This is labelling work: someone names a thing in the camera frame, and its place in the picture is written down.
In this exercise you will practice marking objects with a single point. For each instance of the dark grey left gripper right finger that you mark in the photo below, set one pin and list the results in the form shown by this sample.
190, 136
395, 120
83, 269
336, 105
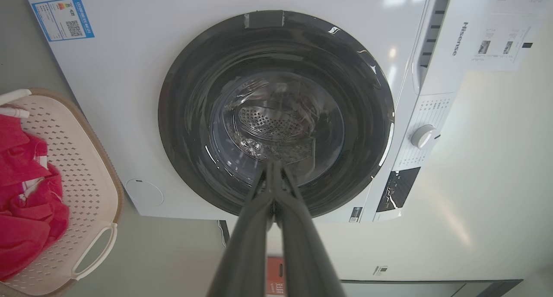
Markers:
302, 254

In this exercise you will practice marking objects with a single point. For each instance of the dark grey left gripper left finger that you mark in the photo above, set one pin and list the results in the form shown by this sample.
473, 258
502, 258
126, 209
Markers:
246, 245

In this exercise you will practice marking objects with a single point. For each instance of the beige plastic laundry basket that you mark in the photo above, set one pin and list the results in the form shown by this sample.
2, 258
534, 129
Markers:
88, 193

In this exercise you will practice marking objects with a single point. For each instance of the small orange box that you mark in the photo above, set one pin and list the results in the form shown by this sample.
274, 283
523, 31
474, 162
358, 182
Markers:
275, 275

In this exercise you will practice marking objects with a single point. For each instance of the small blue panel sticker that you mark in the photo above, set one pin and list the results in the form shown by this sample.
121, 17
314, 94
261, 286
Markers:
355, 214

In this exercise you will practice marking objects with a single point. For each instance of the small grey label sticker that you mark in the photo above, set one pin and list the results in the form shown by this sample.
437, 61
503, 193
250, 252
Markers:
380, 270

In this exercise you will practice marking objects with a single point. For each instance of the round white filter cover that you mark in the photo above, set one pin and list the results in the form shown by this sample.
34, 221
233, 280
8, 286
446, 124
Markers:
144, 193

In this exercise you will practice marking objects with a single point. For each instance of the black washing machine display panel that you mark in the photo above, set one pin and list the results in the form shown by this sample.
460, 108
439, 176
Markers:
397, 189

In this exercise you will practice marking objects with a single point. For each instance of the dark round washing machine door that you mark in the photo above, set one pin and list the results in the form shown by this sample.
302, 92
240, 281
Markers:
194, 107

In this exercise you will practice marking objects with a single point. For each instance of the white washing machine knob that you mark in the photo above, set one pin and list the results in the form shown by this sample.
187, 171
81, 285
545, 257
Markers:
423, 136

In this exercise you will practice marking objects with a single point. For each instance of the white Hisense washing machine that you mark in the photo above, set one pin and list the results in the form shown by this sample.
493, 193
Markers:
129, 94

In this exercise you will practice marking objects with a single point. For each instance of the red garment with white trim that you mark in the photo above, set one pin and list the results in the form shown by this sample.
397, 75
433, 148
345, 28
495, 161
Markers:
26, 202

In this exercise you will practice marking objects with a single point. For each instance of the white detergent drawer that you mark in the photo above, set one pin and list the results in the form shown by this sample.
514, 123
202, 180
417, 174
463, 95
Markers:
432, 38

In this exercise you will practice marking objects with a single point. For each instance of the blue energy label sticker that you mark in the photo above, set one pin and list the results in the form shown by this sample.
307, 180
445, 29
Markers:
62, 18

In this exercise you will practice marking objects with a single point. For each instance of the printed white paper sheet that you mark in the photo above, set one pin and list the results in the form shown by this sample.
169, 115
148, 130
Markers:
505, 33

